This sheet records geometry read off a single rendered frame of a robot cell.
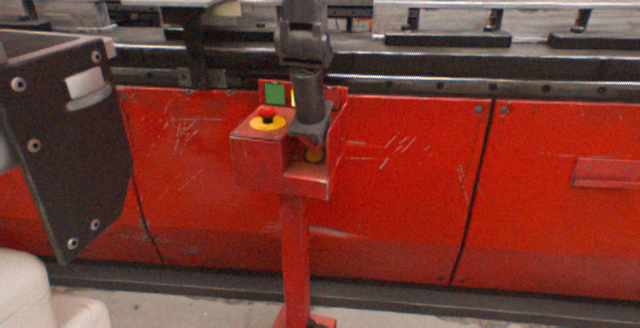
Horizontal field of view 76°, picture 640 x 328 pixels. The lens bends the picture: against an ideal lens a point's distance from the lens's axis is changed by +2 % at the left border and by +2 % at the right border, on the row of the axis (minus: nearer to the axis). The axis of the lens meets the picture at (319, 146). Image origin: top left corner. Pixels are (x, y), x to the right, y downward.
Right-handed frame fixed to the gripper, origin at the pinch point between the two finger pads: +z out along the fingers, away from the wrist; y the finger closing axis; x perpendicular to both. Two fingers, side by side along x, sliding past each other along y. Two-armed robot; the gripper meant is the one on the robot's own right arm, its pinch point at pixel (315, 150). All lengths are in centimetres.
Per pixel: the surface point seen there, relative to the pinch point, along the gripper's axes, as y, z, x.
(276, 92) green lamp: 10.0, -6.0, 11.0
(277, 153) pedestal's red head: -6.3, -4.1, 5.4
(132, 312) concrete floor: -16, 71, 65
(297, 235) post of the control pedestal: -7.8, 20.3, 3.8
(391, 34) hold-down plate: 34.9, -8.0, -10.5
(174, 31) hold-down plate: 26, -10, 44
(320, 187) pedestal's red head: -8.0, 1.9, -3.1
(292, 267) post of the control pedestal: -10.5, 30.1, 5.4
